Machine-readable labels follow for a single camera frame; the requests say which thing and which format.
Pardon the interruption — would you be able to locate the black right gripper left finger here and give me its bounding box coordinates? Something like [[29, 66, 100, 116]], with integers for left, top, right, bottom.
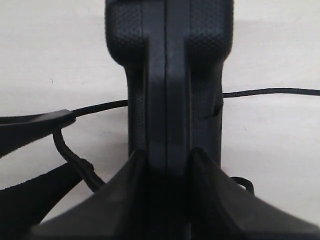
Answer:
[[25, 150, 147, 240]]

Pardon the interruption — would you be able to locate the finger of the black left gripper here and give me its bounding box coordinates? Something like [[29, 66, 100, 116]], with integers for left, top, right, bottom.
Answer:
[[0, 163, 82, 227], [0, 109, 76, 157]]

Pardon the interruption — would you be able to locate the black plastic carrying case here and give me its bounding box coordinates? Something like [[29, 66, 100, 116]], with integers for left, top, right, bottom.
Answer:
[[105, 0, 234, 240]]

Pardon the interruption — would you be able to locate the black braided rope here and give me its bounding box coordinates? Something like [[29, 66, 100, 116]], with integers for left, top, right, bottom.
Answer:
[[52, 87, 320, 195]]

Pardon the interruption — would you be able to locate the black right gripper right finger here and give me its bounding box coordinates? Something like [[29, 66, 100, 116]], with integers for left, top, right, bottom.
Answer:
[[192, 149, 320, 240]]

